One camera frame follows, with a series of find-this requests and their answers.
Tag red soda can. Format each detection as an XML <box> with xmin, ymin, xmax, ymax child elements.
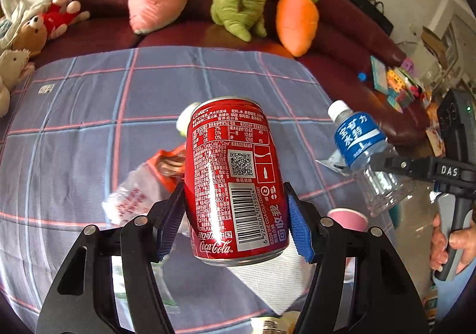
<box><xmin>183</xmin><ymin>97</ymin><xmax>291</xmax><ymax>268</ymax></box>

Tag person's right hand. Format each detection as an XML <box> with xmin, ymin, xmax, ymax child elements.
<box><xmin>429</xmin><ymin>213</ymin><xmax>476</xmax><ymax>277</ymax></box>

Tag teal booklet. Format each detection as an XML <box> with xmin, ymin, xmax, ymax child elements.
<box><xmin>370</xmin><ymin>55</ymin><xmax>391</xmax><ymax>93</ymax></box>

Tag pink paper cup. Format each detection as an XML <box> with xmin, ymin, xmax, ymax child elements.
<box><xmin>326</xmin><ymin>208</ymin><xmax>369</xmax><ymax>280</ymax></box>

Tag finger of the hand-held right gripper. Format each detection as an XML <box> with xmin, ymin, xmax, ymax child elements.
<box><xmin>371</xmin><ymin>153</ymin><xmax>434</xmax><ymax>181</ymax></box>

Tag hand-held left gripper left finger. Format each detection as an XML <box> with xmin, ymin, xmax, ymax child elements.
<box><xmin>35</xmin><ymin>181</ymin><xmax>187</xmax><ymax>334</ymax></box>

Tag cardboard box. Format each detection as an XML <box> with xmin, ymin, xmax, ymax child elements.
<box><xmin>420</xmin><ymin>25</ymin><xmax>460</xmax><ymax>67</ymax></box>

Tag orange carrot plush toy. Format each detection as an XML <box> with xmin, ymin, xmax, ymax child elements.
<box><xmin>276</xmin><ymin>0</ymin><xmax>320</xmax><ymax>57</ymax></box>

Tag black bag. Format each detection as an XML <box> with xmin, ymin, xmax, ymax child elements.
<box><xmin>331</xmin><ymin>0</ymin><xmax>395</xmax><ymax>37</ymax></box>

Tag small white green bottle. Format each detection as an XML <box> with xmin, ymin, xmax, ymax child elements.
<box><xmin>176</xmin><ymin>101</ymin><xmax>203</xmax><ymax>138</ymax></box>

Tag orange snack packet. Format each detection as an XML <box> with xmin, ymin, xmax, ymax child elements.
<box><xmin>145</xmin><ymin>144</ymin><xmax>187</xmax><ymax>191</ymax></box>

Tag white plush rabbit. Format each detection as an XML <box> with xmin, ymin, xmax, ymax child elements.
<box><xmin>0</xmin><ymin>49</ymin><xmax>36</xmax><ymax>119</ymax></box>

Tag dark red leather sofa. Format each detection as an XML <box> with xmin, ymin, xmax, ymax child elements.
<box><xmin>35</xmin><ymin>0</ymin><xmax>432</xmax><ymax>145</ymax></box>

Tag clear plastic wrapper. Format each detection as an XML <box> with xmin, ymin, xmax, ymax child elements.
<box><xmin>316</xmin><ymin>150</ymin><xmax>352</xmax><ymax>176</ymax></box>

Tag brown teddy bear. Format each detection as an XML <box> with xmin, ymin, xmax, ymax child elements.
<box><xmin>11</xmin><ymin>14</ymin><xmax>49</xmax><ymax>59</ymax></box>

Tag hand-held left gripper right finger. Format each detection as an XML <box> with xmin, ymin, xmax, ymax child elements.
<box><xmin>283</xmin><ymin>181</ymin><xmax>428</xmax><ymax>334</ymax></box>

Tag white paper tissue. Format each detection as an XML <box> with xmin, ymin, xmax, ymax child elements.
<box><xmin>227</xmin><ymin>252</ymin><xmax>317</xmax><ymax>314</ymax></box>

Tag colourful toy blocks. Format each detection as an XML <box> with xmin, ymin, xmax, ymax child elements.
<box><xmin>385</xmin><ymin>68</ymin><xmax>425</xmax><ymax>112</ymax></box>

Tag blue plaid tablecloth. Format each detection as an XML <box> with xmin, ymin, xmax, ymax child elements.
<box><xmin>0</xmin><ymin>46</ymin><xmax>398</xmax><ymax>334</ymax></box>

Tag yellow snack packet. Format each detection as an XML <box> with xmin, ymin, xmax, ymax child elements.
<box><xmin>251</xmin><ymin>312</ymin><xmax>302</xmax><ymax>334</ymax></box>

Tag clear water bottle blue label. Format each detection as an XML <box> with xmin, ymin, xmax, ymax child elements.
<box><xmin>327</xmin><ymin>100</ymin><xmax>415</xmax><ymax>217</ymax></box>

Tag clear plastic bag red print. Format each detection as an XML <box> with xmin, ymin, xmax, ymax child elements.
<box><xmin>102</xmin><ymin>163</ymin><xmax>175</xmax><ymax>227</ymax></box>

